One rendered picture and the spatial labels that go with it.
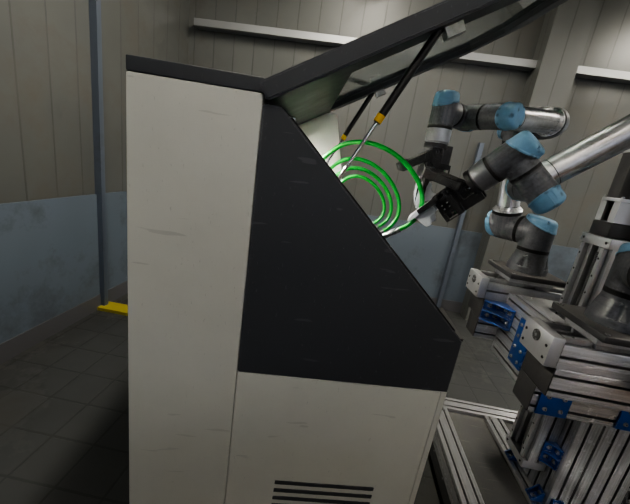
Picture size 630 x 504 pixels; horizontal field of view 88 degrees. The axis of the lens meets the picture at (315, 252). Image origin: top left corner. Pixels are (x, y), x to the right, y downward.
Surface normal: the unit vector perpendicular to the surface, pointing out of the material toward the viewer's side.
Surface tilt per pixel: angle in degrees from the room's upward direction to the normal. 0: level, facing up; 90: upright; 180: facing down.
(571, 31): 90
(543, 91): 90
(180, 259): 90
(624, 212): 90
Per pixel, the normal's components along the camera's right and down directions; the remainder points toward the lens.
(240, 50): -0.11, 0.25
